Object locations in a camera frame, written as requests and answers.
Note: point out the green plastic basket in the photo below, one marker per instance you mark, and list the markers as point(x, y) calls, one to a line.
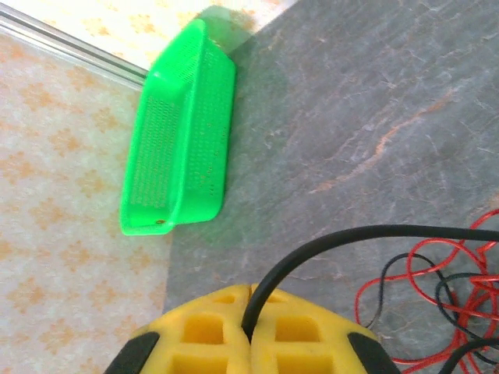
point(187, 156)

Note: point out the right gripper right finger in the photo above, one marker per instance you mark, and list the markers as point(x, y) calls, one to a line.
point(312, 335)

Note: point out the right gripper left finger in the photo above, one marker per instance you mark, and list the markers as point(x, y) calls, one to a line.
point(202, 331)

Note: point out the aluminium frame post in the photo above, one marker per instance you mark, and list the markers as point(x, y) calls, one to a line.
point(78, 52)

